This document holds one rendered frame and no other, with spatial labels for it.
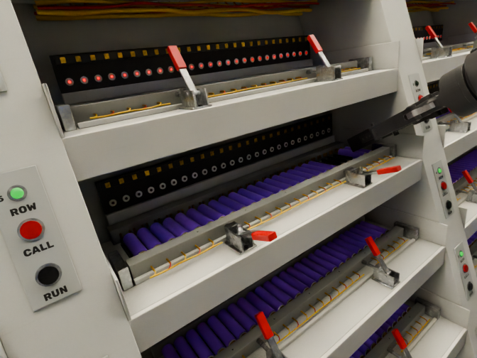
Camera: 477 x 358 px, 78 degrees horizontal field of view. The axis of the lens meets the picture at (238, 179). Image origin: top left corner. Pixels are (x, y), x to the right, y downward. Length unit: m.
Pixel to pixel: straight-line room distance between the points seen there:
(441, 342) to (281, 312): 0.40
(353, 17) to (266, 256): 0.55
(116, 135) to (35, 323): 0.19
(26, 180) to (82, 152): 0.05
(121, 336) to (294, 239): 0.25
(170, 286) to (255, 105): 0.25
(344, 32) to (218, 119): 0.46
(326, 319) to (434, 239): 0.33
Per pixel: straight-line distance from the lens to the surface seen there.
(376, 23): 0.73
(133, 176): 0.49
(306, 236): 0.46
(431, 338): 0.82
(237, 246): 0.40
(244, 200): 0.49
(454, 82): 0.56
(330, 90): 0.53
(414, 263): 0.70
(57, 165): 0.33
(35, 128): 0.33
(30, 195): 0.32
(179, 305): 0.36
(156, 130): 0.35
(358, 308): 0.58
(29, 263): 0.33
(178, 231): 0.43
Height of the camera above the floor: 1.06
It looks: 5 degrees down
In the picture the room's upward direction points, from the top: 18 degrees counter-clockwise
